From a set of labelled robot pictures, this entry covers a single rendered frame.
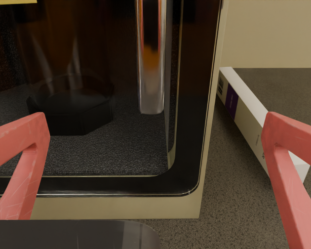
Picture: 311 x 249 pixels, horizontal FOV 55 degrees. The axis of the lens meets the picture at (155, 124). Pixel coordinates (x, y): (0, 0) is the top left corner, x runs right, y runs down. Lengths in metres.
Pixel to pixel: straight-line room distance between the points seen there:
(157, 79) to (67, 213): 0.22
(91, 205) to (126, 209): 0.04
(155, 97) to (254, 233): 0.22
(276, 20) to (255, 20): 0.04
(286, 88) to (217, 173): 0.29
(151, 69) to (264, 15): 0.56
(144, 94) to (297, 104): 0.45
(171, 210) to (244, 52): 0.47
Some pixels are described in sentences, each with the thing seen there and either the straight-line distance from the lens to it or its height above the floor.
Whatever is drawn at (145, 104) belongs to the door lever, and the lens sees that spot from 0.17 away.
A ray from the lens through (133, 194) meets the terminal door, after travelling 0.30.
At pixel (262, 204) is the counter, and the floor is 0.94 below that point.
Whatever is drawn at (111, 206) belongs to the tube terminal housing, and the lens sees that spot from 0.33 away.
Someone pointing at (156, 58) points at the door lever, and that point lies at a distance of 0.16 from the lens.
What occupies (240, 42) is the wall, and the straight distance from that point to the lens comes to 0.71.
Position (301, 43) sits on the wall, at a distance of 0.76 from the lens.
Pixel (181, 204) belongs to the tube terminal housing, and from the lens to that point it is 0.33.
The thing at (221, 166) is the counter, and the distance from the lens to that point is 0.42.
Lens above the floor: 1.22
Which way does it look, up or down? 35 degrees down
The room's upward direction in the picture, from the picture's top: straight up
